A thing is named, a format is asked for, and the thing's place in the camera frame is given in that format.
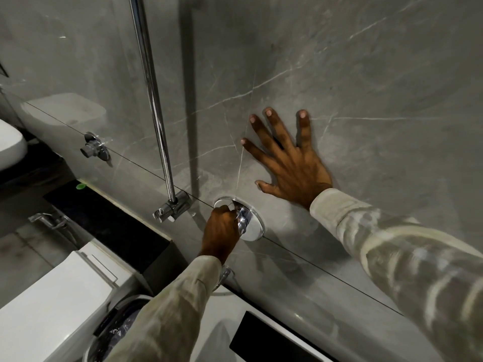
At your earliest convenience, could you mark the chrome wall valve knob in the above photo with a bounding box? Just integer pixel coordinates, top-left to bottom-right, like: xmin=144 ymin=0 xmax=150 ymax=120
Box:
xmin=79 ymin=132 xmax=112 ymax=163

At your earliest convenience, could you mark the person's right forearm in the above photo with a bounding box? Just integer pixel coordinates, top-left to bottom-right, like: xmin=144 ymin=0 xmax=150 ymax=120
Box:
xmin=309 ymin=188 xmax=483 ymax=362

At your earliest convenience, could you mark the white washing machine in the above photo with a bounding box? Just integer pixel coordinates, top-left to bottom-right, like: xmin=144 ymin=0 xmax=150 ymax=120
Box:
xmin=0 ymin=239 xmax=340 ymax=362

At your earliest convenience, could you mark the chrome rail bracket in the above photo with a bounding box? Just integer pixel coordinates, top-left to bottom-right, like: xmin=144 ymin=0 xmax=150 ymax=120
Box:
xmin=152 ymin=190 xmax=195 ymax=224

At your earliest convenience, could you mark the chrome shower mixer valve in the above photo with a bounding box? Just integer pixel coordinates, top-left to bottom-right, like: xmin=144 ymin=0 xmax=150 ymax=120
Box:
xmin=213 ymin=197 xmax=266 ymax=242

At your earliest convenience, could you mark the person's right hand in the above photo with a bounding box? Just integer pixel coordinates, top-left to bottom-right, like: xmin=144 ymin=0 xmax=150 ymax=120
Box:
xmin=241 ymin=107 xmax=333 ymax=211

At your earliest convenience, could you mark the chrome shower rail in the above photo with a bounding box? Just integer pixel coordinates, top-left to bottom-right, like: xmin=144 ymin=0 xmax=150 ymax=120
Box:
xmin=128 ymin=0 xmax=179 ymax=205

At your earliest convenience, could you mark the person's left hand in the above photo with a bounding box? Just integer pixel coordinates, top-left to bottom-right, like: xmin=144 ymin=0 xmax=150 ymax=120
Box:
xmin=199 ymin=204 xmax=242 ymax=265

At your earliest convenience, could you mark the person's left forearm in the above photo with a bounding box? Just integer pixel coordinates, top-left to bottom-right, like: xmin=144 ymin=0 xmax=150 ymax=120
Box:
xmin=106 ymin=255 xmax=223 ymax=362

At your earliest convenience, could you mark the black control panel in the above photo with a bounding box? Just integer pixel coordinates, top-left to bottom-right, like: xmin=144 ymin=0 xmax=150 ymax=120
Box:
xmin=229 ymin=311 xmax=334 ymax=362

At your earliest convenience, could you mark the black countertop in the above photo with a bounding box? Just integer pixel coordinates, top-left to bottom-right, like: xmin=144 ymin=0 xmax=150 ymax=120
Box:
xmin=43 ymin=180 xmax=173 ymax=276

